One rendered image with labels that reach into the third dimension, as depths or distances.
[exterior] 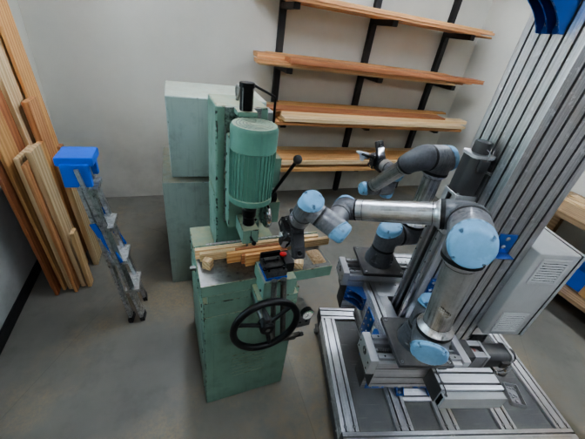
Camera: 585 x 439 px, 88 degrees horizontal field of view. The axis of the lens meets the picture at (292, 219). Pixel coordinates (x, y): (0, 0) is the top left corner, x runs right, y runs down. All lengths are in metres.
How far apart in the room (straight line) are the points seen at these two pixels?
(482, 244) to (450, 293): 0.19
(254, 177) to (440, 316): 0.77
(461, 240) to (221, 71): 2.92
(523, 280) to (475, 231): 0.67
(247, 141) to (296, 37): 2.55
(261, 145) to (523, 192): 0.91
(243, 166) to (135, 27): 2.40
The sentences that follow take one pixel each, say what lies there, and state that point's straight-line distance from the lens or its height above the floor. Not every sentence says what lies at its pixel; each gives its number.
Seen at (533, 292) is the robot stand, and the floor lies 1.04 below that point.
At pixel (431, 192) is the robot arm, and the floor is 1.25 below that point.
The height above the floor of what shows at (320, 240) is 0.93.
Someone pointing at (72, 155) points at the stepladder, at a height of 1.16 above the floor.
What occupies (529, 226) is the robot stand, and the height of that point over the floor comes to 1.32.
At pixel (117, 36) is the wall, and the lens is 3.37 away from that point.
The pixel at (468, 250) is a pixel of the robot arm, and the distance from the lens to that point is 0.90.
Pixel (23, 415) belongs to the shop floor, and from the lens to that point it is 2.26.
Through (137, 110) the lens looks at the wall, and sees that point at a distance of 3.47.
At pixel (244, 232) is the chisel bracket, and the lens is 1.29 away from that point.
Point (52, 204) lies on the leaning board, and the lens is 2.38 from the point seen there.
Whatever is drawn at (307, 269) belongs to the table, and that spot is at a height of 0.90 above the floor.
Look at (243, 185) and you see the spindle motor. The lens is 1.15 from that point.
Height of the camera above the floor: 1.81
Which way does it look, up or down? 32 degrees down
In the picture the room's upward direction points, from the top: 9 degrees clockwise
